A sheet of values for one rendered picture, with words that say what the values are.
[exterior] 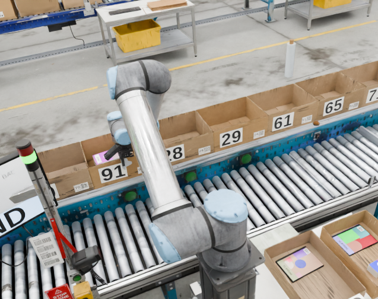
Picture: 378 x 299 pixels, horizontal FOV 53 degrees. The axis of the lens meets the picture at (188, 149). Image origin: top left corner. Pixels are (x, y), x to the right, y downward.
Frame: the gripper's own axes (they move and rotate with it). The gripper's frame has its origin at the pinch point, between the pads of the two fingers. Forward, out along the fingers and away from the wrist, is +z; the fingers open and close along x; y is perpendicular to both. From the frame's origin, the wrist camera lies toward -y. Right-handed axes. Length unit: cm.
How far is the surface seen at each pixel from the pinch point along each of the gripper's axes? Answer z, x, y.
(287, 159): 23, -13, 106
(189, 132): 9, 28, 53
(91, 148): -0.6, 28.4, -14.1
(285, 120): 1, -1, 111
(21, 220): -30, -52, -50
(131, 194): 14.6, -8.2, 0.4
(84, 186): 4.6, -0.5, -24.1
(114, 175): 3.4, -0.6, -6.3
